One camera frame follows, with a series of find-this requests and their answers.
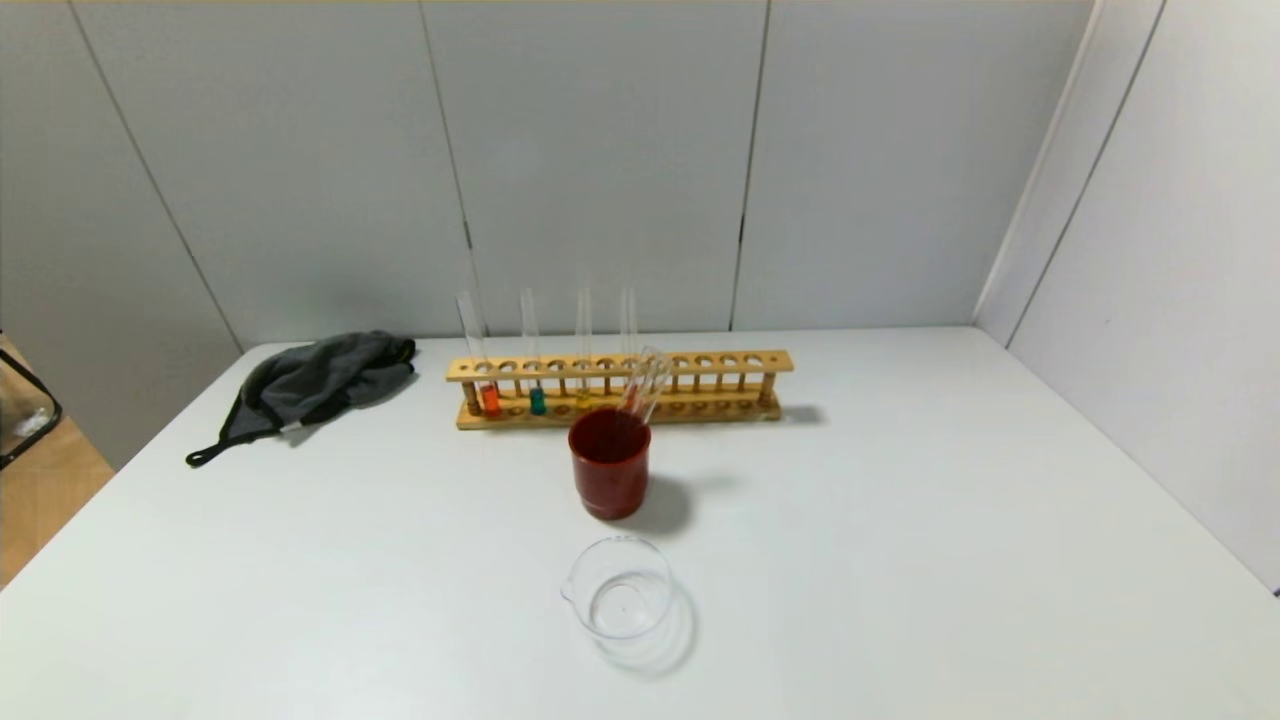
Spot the test tube with orange-red pigment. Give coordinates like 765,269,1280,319
456,291,502,417

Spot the test tube with red pigment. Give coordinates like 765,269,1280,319
619,287,639,396

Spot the wooden test tube rack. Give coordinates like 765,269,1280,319
445,349,796,431

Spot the test tube with yellow pigment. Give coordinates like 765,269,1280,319
574,288,593,401

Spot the test tube with blue pigment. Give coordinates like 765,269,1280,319
519,288,548,416

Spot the red plastic cup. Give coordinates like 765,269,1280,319
568,408,652,521

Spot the clear glass beaker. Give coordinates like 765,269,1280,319
560,535,677,642

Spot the grey cloth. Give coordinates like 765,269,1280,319
185,331,417,468

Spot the clear bin with black frame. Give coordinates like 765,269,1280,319
0,335,63,471

